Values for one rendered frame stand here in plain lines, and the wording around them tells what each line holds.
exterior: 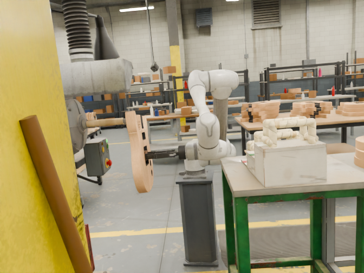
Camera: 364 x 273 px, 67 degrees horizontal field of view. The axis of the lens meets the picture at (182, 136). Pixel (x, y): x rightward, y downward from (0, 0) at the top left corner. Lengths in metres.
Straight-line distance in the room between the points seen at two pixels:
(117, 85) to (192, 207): 1.24
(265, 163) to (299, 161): 0.14
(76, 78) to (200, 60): 11.25
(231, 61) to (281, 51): 2.14
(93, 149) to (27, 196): 1.28
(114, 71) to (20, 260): 0.95
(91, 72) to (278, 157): 0.87
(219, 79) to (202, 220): 1.06
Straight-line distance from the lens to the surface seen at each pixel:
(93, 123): 1.43
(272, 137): 1.23
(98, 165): 1.69
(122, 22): 12.96
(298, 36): 13.32
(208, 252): 2.34
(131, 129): 1.31
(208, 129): 1.25
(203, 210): 2.18
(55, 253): 0.47
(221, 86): 1.80
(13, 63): 0.41
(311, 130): 1.29
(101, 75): 1.25
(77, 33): 1.33
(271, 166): 1.25
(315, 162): 1.32
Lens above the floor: 1.38
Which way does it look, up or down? 10 degrees down
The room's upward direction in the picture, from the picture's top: 5 degrees counter-clockwise
